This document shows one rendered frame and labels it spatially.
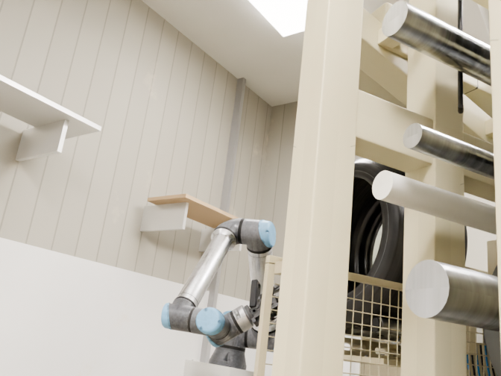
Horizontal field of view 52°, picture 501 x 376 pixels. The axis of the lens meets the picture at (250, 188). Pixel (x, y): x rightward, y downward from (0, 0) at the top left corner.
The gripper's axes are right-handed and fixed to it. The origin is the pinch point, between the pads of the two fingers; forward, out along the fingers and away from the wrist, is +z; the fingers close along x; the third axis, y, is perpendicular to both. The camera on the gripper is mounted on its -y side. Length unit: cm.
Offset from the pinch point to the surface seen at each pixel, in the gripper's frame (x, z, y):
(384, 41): 76, 55, -3
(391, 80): 63, 55, -2
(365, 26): 80, 53, -8
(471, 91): 46, 79, 2
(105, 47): -20, -34, -301
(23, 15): 39, -68, -279
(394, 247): 31, 31, 28
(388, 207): 35, 37, 17
